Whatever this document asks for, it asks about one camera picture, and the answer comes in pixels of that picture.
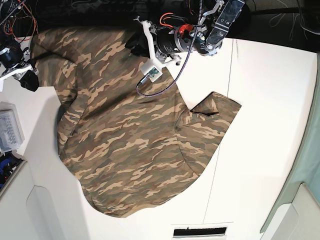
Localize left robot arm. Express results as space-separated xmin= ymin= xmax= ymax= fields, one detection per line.
xmin=125 ymin=0 xmax=248 ymax=66

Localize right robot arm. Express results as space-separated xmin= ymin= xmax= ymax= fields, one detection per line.
xmin=0 ymin=0 xmax=39 ymax=92

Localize braided camera cable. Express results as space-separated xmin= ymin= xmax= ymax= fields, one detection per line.
xmin=135 ymin=0 xmax=203 ymax=97

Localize white slotted vent plate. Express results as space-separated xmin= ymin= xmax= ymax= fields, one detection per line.
xmin=171 ymin=222 xmax=234 ymax=240

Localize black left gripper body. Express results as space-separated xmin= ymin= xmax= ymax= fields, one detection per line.
xmin=133 ymin=16 xmax=196 ymax=69

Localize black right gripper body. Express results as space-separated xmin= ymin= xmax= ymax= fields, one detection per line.
xmin=0 ymin=47 xmax=39 ymax=81

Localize clear plastic parts box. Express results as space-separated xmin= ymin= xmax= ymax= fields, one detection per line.
xmin=0 ymin=101 xmax=25 ymax=154

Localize camouflage t-shirt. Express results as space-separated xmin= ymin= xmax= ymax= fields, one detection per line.
xmin=30 ymin=27 xmax=241 ymax=218

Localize blue items in bin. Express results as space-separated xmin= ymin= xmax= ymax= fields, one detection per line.
xmin=0 ymin=151 xmax=23 ymax=189

